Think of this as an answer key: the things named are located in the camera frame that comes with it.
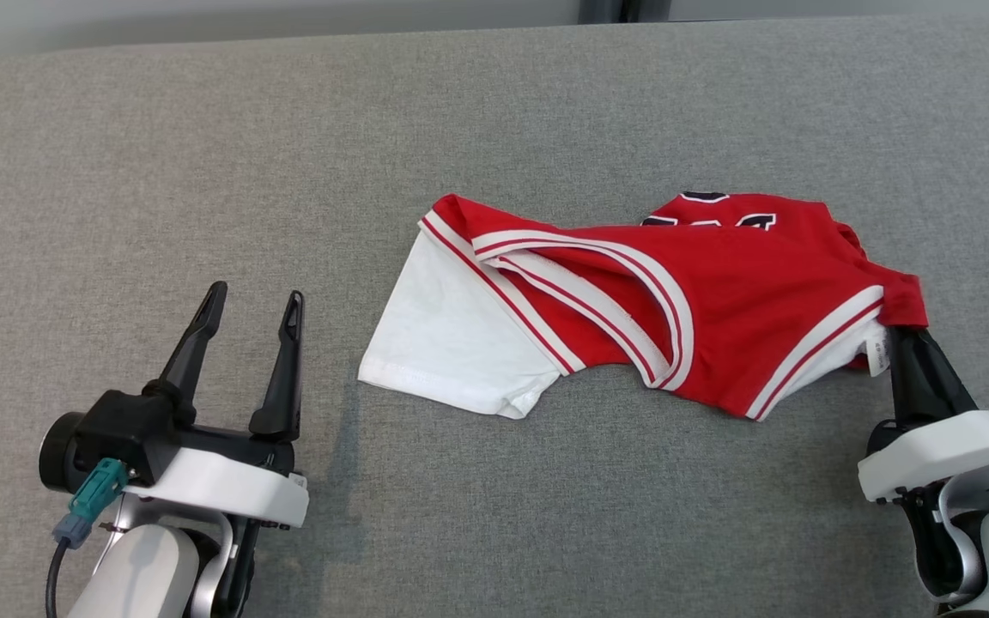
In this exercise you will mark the grey fabric sofa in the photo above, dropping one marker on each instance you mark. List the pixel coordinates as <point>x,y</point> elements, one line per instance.
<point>494,112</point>

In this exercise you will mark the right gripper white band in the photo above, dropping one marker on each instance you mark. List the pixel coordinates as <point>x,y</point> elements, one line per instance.
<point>949,451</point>

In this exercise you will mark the red white Bulls jersey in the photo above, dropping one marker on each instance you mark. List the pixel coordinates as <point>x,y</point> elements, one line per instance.
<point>718,309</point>

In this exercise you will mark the grey wall post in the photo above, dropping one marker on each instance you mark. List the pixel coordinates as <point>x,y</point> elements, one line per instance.
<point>623,9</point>

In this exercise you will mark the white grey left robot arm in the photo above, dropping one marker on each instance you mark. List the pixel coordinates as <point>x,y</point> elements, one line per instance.
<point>142,575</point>

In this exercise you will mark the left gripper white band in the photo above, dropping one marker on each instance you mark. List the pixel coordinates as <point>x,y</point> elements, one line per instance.
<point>228,489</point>

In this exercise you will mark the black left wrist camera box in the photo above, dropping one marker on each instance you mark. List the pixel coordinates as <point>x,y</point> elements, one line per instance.
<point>117,438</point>

